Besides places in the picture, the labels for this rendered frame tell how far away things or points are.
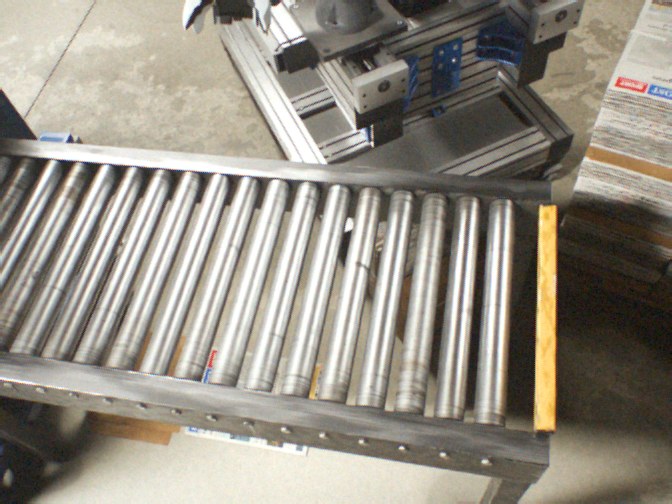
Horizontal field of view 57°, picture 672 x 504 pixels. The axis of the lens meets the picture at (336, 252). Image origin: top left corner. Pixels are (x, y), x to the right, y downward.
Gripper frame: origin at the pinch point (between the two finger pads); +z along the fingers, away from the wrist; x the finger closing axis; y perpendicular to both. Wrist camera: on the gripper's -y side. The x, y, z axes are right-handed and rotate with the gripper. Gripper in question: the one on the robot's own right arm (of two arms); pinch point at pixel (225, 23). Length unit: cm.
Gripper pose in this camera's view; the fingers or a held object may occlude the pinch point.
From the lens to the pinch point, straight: 96.2
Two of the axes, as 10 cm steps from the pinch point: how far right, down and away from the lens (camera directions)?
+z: -0.2, 8.5, -5.3
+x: -10.0, -0.4, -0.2
